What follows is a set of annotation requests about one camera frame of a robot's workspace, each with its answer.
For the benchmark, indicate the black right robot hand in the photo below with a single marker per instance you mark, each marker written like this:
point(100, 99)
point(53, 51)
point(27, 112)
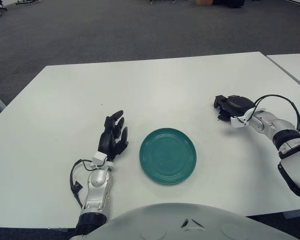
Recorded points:
point(237, 103)

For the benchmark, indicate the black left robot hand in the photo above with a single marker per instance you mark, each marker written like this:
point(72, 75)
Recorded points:
point(107, 142)

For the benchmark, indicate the purple blue gum box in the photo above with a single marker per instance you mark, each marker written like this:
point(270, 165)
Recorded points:
point(223, 108)

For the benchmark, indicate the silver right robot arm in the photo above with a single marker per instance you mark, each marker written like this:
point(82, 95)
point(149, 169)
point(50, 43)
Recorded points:
point(287, 136)

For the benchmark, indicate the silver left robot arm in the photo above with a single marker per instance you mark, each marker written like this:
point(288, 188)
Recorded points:
point(97, 180)

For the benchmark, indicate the teal round plate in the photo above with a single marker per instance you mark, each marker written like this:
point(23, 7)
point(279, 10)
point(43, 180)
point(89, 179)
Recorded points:
point(168, 156)

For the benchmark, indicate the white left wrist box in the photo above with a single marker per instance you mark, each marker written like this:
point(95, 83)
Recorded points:
point(99, 158)

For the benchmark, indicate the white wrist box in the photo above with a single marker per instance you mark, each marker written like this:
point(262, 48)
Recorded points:
point(237, 122)
point(99, 158)

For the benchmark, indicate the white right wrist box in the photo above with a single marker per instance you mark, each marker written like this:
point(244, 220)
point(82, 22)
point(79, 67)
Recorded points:
point(237, 122)

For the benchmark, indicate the black cabinet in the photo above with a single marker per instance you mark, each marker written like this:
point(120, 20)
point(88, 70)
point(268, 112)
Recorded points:
point(228, 3)

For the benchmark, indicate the brown cardboard box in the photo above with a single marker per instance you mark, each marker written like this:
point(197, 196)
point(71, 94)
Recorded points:
point(203, 2)

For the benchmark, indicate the grey robot torso shell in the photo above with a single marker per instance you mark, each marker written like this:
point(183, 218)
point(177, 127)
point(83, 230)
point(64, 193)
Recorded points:
point(190, 225)

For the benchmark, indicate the black office chair base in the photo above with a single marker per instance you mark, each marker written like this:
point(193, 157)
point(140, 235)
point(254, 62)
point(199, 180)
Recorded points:
point(1, 5)

